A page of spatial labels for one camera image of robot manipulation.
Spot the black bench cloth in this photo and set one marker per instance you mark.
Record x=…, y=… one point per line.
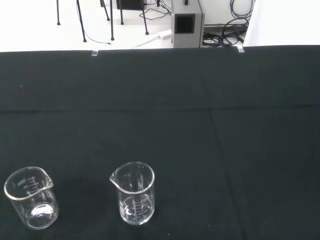
x=200, y=125

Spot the white power strip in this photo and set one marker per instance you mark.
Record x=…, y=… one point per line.
x=165, y=34

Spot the clear cloth clip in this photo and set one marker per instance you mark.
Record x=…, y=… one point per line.
x=240, y=49
x=95, y=53

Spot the grey metal cabinet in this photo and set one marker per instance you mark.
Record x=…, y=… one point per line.
x=197, y=30

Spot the black tripod leg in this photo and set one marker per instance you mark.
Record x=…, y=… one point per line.
x=112, y=25
x=121, y=15
x=81, y=22
x=58, y=15
x=145, y=22
x=106, y=12

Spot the pale board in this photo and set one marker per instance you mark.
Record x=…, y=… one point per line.
x=280, y=22

